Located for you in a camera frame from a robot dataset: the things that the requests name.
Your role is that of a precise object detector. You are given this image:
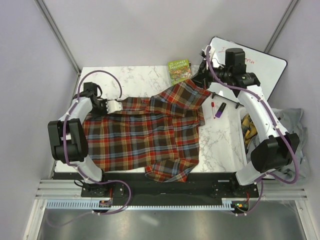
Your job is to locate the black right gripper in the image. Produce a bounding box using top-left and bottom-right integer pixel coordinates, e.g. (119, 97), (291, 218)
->
(188, 58), (232, 90)

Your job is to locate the red brown plaid shirt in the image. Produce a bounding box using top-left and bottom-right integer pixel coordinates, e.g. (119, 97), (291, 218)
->
(82, 79), (211, 183)

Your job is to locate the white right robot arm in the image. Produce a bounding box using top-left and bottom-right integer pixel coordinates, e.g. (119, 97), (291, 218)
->
(192, 45), (300, 197)

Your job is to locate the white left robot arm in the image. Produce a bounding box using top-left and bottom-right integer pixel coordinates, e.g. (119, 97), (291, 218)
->
(47, 82), (110, 197)

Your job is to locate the green treehouse paperback book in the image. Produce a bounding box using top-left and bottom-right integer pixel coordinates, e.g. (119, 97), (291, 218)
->
(167, 58), (192, 85)

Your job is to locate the red capped whiteboard marker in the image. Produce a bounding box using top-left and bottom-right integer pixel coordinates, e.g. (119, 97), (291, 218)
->
(211, 101), (216, 119)

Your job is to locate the purple whiteboard eraser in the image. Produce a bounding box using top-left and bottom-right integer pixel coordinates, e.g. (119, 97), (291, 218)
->
(215, 102), (227, 118)

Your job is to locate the black framed whiteboard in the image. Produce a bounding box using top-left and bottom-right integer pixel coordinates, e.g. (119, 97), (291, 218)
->
(209, 36), (288, 100)

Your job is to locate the grey crumpled shirt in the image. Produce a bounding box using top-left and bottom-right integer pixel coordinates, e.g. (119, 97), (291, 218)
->
(245, 108), (310, 186)

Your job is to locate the white plastic laundry basket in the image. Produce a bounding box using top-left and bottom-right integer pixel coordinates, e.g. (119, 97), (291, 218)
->
(236, 106), (248, 168)

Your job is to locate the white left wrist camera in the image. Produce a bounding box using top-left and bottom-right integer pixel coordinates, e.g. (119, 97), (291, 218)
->
(106, 100), (123, 114)

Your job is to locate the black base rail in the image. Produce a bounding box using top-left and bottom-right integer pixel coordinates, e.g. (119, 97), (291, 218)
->
(52, 171), (260, 208)

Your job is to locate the white slotted cable duct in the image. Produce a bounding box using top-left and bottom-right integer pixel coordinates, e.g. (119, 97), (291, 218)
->
(46, 199), (249, 211)

